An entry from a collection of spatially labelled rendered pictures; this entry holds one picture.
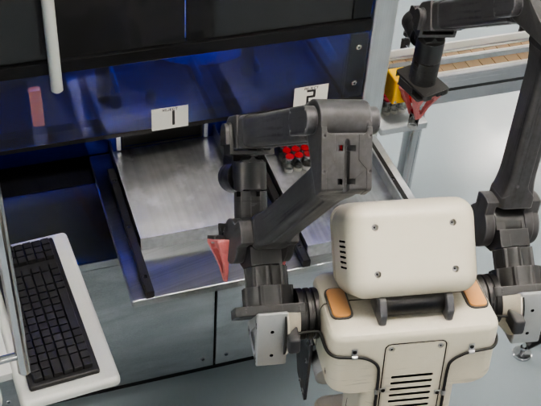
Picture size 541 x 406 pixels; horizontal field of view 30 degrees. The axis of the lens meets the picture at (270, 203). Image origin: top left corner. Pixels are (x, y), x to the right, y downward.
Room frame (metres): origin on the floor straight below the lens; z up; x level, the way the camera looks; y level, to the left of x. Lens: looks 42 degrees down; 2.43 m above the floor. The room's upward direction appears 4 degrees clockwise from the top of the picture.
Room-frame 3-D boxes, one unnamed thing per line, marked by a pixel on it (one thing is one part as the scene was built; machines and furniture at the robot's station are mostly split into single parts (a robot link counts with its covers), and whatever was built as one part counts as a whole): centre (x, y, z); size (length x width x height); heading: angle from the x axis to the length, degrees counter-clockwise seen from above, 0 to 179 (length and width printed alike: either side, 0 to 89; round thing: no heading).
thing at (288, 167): (1.85, -0.11, 0.90); 0.18 x 0.02 x 0.05; 110
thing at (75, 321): (1.40, 0.46, 0.82); 0.40 x 0.14 x 0.02; 25
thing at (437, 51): (1.74, -0.30, 1.31); 0.07 x 0.06 x 0.07; 15
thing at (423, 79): (1.74, -0.30, 1.25); 0.10 x 0.07 x 0.07; 34
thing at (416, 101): (1.74, -0.29, 1.17); 0.07 x 0.07 x 0.09; 34
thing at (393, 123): (2.09, -0.30, 0.87); 0.14 x 0.13 x 0.02; 21
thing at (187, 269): (1.72, 0.03, 0.87); 0.70 x 0.48 x 0.02; 111
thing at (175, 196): (1.73, 0.21, 0.90); 0.34 x 0.26 x 0.04; 21
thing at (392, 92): (2.05, -0.30, 0.99); 0.08 x 0.07 x 0.07; 21
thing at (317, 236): (1.74, -0.15, 0.90); 0.34 x 0.26 x 0.04; 20
